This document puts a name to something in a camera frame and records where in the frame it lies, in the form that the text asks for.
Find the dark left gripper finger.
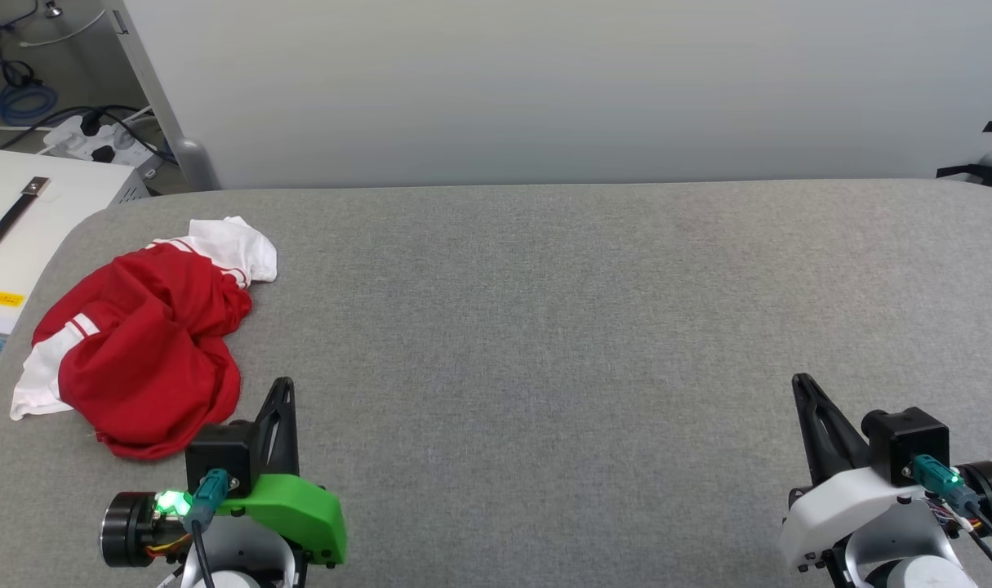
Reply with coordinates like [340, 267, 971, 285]
[255, 377, 300, 479]

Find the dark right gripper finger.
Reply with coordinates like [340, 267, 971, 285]
[792, 373, 870, 487]

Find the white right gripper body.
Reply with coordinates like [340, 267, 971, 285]
[777, 465, 927, 572]

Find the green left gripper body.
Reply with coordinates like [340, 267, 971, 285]
[218, 472, 348, 566]

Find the red and white t-shirt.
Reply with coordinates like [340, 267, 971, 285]
[10, 216, 278, 461]

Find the white equipment box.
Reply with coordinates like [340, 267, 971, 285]
[0, 149, 149, 375]

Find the white power strip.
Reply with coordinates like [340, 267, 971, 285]
[42, 113, 163, 172]

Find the white partition panel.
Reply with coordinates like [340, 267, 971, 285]
[122, 0, 992, 190]

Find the black left cable, teal plug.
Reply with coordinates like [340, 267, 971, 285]
[187, 468, 235, 588]

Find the black cable, teal plug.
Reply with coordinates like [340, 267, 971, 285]
[910, 456, 992, 572]
[187, 468, 235, 588]

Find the black right cable, teal plug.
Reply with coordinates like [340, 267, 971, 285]
[910, 456, 992, 572]

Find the black strap handle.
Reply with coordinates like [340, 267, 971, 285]
[0, 176, 51, 274]

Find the blue cable coil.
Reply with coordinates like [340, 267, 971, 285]
[0, 82, 58, 126]

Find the white floor cable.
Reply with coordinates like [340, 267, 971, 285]
[18, 8, 109, 48]

